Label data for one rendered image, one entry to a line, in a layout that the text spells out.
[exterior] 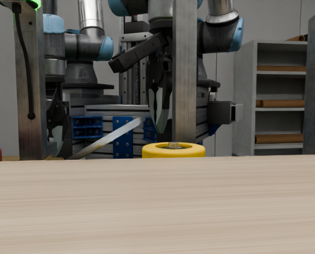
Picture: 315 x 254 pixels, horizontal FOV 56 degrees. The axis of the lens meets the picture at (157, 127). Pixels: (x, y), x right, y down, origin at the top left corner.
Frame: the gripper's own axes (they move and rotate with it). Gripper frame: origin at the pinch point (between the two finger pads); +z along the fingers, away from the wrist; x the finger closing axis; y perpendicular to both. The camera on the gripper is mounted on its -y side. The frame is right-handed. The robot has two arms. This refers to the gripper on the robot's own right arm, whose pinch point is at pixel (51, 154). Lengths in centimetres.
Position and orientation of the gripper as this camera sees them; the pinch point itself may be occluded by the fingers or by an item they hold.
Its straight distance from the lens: 81.5
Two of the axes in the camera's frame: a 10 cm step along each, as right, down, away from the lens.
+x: -9.9, 0.1, -1.1
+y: -1.1, -1.0, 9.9
